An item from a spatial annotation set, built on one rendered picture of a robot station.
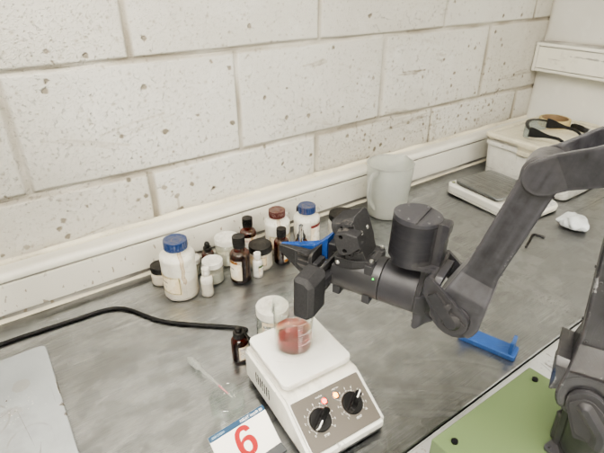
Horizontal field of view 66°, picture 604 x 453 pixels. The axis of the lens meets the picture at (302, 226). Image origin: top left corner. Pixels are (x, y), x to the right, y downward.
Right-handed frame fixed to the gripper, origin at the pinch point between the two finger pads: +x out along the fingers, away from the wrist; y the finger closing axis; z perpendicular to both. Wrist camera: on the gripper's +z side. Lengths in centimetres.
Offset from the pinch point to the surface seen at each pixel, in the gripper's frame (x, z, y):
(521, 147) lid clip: -19, -12, -101
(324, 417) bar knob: -8.9, -19.0, 8.7
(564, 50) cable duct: -22, 11, -139
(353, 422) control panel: -12.0, -21.7, 5.6
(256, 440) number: -0.7, -23.8, 13.6
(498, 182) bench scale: -16, -21, -92
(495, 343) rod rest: -26.8, -24.1, -24.2
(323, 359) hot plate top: -4.8, -16.6, 1.6
